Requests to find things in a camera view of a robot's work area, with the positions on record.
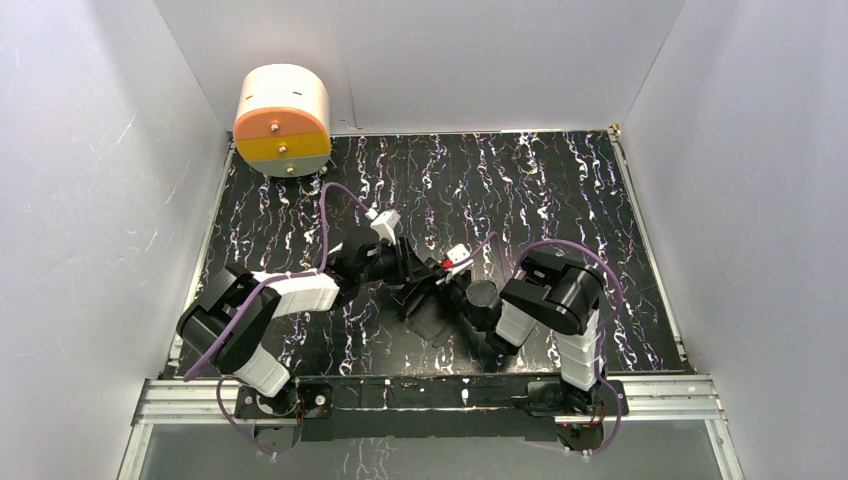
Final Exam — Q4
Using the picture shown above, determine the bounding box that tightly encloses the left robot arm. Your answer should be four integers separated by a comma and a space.
176, 228, 444, 416

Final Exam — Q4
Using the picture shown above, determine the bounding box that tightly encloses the aluminium front rail frame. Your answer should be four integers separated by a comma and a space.
119, 373, 743, 479

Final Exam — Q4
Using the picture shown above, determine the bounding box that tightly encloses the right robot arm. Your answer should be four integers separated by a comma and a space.
435, 249, 605, 415

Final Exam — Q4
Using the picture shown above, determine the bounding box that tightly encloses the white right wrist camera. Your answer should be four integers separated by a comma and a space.
442, 244, 473, 282

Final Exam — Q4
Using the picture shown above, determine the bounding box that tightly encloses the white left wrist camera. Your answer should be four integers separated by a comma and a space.
366, 209, 400, 245

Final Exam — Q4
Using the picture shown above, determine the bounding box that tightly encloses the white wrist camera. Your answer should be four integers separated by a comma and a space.
442, 244, 473, 282
366, 209, 400, 245

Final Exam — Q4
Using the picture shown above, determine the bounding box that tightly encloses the round cream drawer cabinet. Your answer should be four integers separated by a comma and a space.
232, 64, 331, 178

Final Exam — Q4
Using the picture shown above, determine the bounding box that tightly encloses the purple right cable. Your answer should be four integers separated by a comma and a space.
450, 231, 629, 457

